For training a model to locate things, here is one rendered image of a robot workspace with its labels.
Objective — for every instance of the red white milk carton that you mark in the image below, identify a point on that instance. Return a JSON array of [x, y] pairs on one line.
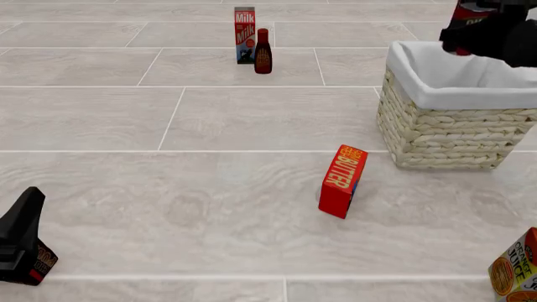
[[244, 34]]

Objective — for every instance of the dark red sauce bottle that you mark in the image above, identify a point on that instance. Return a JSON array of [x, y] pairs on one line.
[[263, 56]]

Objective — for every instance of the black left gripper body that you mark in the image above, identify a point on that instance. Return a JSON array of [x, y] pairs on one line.
[[16, 259]]

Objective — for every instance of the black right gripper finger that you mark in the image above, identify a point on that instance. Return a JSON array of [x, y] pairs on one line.
[[474, 36]]

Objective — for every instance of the orange juice carton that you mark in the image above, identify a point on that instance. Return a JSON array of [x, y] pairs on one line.
[[514, 270]]

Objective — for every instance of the woven pale wicker basket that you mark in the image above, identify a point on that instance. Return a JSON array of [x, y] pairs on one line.
[[444, 138]]

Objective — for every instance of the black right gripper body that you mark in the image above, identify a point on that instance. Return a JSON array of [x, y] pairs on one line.
[[522, 44]]

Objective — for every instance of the red black tomato sauce tin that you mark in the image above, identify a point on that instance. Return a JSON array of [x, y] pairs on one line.
[[472, 12]]

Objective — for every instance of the white cloth basket liner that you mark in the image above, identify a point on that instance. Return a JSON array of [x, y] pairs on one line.
[[436, 81]]

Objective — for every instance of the dark chocolate pudding box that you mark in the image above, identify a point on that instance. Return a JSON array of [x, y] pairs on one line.
[[47, 261]]

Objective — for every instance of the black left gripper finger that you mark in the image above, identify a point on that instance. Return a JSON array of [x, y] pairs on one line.
[[26, 217]]

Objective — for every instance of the red butter box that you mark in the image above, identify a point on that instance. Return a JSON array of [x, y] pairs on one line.
[[340, 182]]

